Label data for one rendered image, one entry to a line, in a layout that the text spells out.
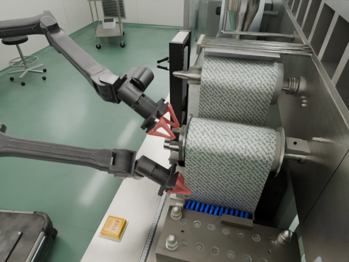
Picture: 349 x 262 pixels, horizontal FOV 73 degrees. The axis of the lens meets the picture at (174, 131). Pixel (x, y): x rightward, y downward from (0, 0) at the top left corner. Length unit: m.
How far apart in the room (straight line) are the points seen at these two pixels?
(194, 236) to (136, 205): 0.31
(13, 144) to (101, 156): 0.23
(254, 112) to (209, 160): 0.27
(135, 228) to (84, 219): 1.21
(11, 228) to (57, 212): 0.38
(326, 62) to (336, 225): 0.44
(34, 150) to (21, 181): 1.88
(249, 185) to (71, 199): 1.77
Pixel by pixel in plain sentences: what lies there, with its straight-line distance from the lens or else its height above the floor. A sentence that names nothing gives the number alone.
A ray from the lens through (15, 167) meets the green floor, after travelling 2.80.
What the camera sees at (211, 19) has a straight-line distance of 1.57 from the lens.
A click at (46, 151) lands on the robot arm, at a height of 1.27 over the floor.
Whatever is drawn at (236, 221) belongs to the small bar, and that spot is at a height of 1.05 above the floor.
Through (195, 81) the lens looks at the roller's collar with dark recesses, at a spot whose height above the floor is 1.33.
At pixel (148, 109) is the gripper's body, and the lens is 0.67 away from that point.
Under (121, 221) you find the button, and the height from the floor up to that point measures 0.92.
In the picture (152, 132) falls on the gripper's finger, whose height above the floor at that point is 1.29.
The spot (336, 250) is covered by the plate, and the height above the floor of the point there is 1.28.
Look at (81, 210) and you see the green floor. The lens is 2.18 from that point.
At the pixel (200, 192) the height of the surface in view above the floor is 1.08.
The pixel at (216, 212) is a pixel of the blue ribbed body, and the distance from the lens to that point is 0.82.
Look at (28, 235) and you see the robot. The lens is 1.92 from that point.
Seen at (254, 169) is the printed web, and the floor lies 1.23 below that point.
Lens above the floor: 1.72
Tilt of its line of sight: 39 degrees down
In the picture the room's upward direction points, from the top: straight up
